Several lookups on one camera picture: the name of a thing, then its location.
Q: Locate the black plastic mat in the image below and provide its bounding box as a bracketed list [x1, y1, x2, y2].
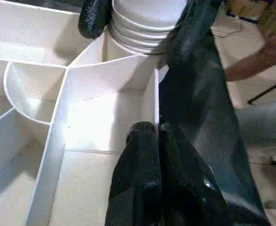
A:
[156, 26, 272, 226]

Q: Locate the yellow patterned garment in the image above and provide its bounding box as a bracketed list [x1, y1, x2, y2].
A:
[227, 0, 276, 48]

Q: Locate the person's bare tan limb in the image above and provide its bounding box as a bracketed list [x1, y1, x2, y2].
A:
[224, 34, 276, 82]

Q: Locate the white plastic table leg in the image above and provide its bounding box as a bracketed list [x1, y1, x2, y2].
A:
[108, 0, 188, 56]

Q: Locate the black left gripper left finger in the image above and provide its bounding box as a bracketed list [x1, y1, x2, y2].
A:
[104, 121, 164, 226]

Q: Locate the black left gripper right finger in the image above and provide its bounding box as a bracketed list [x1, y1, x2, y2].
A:
[157, 121, 234, 226]

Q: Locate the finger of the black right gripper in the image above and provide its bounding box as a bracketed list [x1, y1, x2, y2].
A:
[78, 0, 113, 40]
[165, 0, 224, 67]

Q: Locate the white plastic table top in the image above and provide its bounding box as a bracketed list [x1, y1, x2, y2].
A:
[0, 0, 177, 226]

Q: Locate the black floor stand bar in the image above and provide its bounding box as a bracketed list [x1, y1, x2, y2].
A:
[247, 77, 276, 106]

